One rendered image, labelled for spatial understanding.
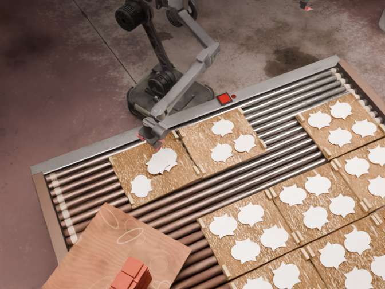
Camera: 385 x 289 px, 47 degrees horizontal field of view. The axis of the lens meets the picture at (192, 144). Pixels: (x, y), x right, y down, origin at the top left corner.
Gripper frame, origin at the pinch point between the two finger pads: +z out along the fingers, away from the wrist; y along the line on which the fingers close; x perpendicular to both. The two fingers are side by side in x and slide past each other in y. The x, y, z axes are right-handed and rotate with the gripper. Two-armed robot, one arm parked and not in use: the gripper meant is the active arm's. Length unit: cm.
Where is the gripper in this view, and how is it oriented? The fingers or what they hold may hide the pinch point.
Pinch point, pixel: (150, 144)
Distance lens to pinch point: 227.0
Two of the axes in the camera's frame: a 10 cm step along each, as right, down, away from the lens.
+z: -0.1, 5.6, 8.3
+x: -6.3, 6.3, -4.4
